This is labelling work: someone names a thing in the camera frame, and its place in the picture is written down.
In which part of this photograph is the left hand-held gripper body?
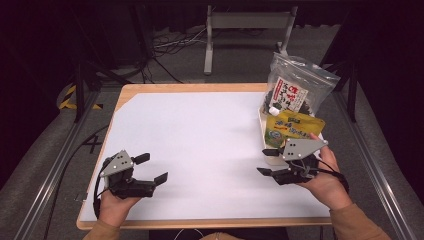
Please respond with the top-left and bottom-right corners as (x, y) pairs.
(99, 149), (158, 200)

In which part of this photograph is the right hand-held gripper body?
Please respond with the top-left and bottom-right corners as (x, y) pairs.
(271, 137), (329, 186)

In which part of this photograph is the white divided tray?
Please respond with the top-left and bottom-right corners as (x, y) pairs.
(258, 108), (324, 167)

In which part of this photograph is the yellow spout pouch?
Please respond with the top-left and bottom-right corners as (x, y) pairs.
(264, 106), (326, 149)

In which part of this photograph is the clear bag of dried seaweed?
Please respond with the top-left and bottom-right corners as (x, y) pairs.
(261, 52), (342, 118)

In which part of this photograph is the person's left hand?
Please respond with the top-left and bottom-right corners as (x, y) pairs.
(98, 189), (143, 228)

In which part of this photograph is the person's right hand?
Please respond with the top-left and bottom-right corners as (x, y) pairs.
(296, 132), (354, 211)

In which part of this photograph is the black tripod stand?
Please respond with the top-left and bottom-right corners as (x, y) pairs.
(71, 59), (131, 123)
(328, 61), (359, 123)

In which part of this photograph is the yellow and black tape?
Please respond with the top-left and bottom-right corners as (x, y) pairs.
(59, 84), (103, 110)

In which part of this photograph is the grey metal stand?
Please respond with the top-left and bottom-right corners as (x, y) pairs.
(203, 4), (299, 76)

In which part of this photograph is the left hand-held gripper cable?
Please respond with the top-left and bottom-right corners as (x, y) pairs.
(93, 163), (111, 219)

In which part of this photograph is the hand-held gripper cable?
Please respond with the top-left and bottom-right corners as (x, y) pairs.
(313, 158), (350, 194)
(93, 163), (111, 219)

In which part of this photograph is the right hand-held gripper cable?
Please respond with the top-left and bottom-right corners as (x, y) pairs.
(313, 158), (350, 194)

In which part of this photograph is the black floor cable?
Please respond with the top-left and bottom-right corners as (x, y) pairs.
(43, 124), (109, 240)

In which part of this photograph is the aluminium floor rail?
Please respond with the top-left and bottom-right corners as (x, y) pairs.
(13, 89), (101, 240)
(333, 89), (418, 240)

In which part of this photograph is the bundle of floor cables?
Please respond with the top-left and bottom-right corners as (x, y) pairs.
(151, 26), (209, 84)

